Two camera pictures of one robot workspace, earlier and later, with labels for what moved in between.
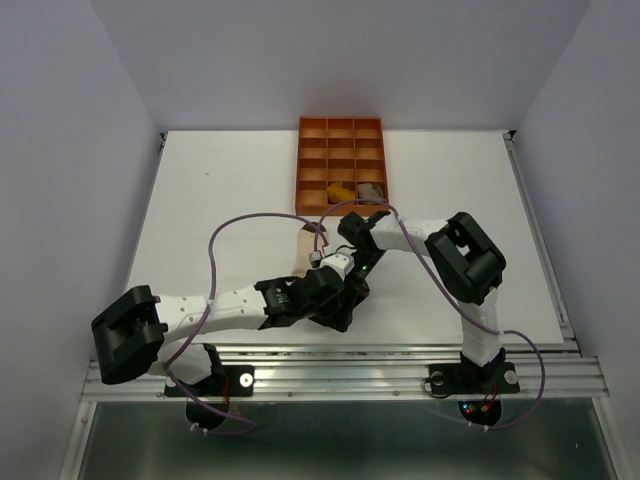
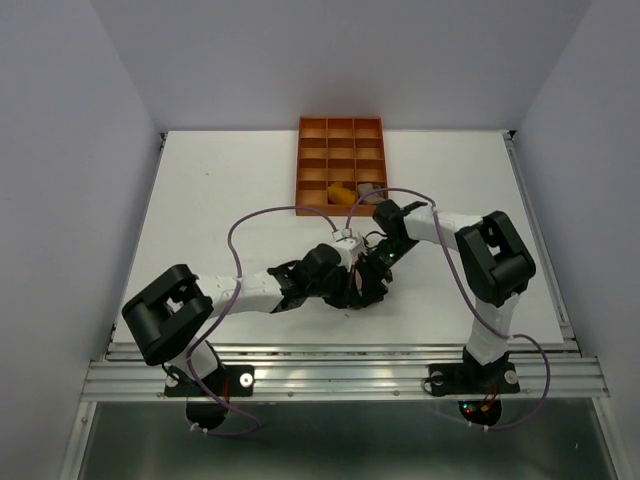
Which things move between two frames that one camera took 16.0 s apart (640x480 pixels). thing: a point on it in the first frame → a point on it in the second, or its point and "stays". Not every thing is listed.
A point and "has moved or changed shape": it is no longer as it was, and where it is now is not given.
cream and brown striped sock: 311,237 has moved or changed shape
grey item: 369,194 stays
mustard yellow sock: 338,194 stays
